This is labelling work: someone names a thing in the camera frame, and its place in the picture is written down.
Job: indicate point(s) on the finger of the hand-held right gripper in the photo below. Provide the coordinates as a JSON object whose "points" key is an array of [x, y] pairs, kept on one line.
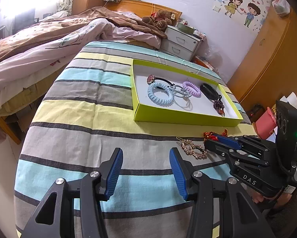
{"points": [[228, 141], [218, 148]]}

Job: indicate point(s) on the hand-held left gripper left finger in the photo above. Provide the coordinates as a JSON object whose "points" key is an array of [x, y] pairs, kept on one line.
{"points": [[115, 173]]}

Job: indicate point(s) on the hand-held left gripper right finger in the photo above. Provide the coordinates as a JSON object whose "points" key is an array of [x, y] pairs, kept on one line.
{"points": [[178, 176]]}

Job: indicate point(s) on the red gold hair ornament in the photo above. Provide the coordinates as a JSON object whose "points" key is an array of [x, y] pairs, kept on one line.
{"points": [[209, 136], [225, 132]]}

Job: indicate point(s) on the black oval hair clip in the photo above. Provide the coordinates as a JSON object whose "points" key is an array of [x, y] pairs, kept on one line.
{"points": [[205, 87]]}

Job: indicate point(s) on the yellow-green shallow box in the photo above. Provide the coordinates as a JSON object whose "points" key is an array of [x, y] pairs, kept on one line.
{"points": [[163, 69]]}

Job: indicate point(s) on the person's right forearm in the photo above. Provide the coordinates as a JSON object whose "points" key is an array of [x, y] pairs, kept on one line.
{"points": [[287, 215]]}

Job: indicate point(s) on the person's right hand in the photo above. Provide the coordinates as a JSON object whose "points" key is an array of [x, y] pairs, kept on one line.
{"points": [[257, 198]]}

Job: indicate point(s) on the rhinestone hair clip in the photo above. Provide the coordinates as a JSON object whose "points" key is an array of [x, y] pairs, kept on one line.
{"points": [[188, 146]]}

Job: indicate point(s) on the pink plastic bin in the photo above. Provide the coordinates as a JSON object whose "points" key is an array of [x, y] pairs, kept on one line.
{"points": [[265, 124]]}

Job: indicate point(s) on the striped bed sheet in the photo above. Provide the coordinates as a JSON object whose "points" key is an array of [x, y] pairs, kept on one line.
{"points": [[89, 129]]}

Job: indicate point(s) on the orange box with papers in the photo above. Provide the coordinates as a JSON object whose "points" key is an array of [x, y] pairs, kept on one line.
{"points": [[203, 63]]}

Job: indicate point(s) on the large wooden wardrobe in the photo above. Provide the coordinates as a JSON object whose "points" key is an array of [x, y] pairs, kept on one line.
{"points": [[270, 54]]}

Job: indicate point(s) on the white bedside cabinet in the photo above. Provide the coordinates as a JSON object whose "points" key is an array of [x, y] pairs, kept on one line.
{"points": [[180, 43]]}

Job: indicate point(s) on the green basin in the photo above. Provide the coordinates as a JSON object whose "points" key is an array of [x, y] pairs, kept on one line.
{"points": [[184, 28]]}

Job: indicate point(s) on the pink duvet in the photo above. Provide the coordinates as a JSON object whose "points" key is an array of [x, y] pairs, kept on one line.
{"points": [[39, 62]]}

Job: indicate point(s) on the brown teddy bear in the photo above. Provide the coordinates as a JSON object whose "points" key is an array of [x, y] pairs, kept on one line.
{"points": [[161, 21]]}

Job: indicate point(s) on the plastic bag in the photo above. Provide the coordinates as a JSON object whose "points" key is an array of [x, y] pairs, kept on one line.
{"points": [[281, 6]]}

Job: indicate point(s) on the brown blanket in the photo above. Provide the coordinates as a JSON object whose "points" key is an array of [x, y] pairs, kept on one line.
{"points": [[113, 17]]}

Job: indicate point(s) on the wooden headboard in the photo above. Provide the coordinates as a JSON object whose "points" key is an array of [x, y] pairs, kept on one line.
{"points": [[138, 6]]}

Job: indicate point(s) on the black office chair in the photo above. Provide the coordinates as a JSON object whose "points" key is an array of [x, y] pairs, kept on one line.
{"points": [[24, 17]]}

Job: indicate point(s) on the cartoon couple wall sticker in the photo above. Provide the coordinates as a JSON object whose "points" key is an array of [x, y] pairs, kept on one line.
{"points": [[234, 2]]}

